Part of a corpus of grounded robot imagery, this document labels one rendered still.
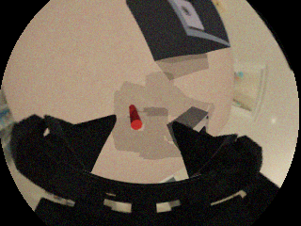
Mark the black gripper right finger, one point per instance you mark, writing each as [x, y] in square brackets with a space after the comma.
[198, 149]

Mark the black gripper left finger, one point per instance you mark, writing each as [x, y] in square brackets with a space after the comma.
[85, 140]

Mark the red peg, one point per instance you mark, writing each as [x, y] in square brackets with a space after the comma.
[136, 123]

